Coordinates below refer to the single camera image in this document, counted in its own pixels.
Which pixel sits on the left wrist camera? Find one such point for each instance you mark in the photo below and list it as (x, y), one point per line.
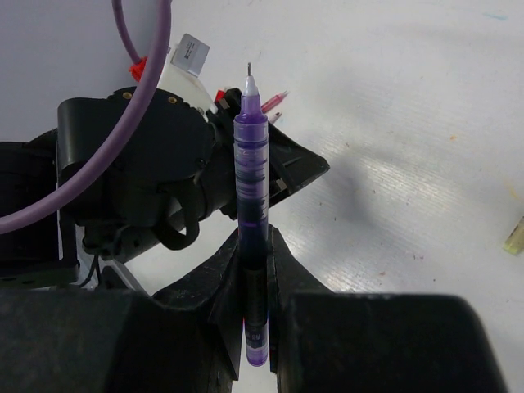
(180, 74)

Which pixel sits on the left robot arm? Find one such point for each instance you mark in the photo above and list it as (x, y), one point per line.
(180, 166)

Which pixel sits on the white red marker upper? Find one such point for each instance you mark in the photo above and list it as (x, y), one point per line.
(275, 117)

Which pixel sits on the yellow highlighter pen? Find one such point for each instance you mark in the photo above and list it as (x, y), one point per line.
(514, 243)

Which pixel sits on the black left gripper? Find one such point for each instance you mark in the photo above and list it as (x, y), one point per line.
(290, 163)

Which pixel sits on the purple pen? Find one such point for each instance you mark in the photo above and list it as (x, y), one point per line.
(251, 159)

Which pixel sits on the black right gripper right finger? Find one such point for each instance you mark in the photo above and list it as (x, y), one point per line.
(327, 341)

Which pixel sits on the pink pen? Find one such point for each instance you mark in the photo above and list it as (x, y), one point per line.
(273, 101)

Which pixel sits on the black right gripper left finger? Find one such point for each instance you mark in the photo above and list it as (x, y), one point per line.
(185, 338)

